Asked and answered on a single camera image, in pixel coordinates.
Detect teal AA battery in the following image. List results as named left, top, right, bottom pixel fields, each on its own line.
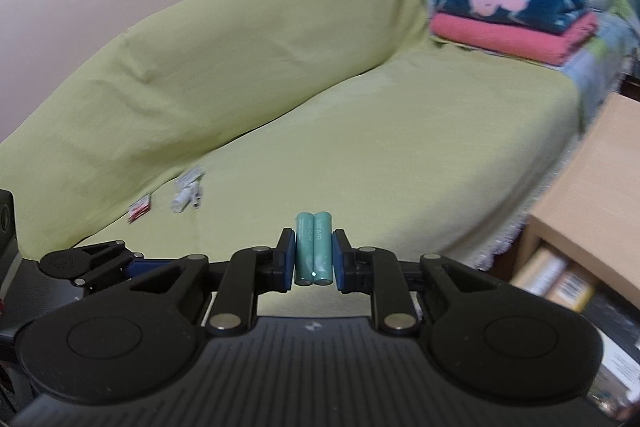
left=314, top=211, right=333, bottom=286
left=295, top=212, right=314, bottom=286

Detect grey plastic clip front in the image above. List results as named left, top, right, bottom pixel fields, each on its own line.
left=191, top=182, right=203, bottom=208

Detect clear spray bottle white label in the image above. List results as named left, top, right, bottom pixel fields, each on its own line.
left=170, top=186, right=192, bottom=213

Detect clear plastic case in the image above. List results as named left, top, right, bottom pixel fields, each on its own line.
left=175, top=166, right=205, bottom=191

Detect red white packet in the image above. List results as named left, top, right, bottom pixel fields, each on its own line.
left=127, top=194, right=152, bottom=223

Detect green sofa cover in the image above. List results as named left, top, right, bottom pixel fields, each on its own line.
left=1, top=0, right=582, bottom=265

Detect light wood nightstand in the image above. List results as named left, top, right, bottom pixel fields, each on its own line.
left=514, top=93, right=639, bottom=306

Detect books under nightstand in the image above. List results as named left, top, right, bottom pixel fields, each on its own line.
left=511, top=245, right=639, bottom=421

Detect pink folded blanket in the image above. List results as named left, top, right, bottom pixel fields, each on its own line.
left=431, top=12, right=599, bottom=66

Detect navy pink cartoon blanket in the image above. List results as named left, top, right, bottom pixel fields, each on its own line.
left=434, top=0, right=588, bottom=35

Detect patchwork blanket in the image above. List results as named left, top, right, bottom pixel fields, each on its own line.
left=425, top=0, right=639, bottom=124

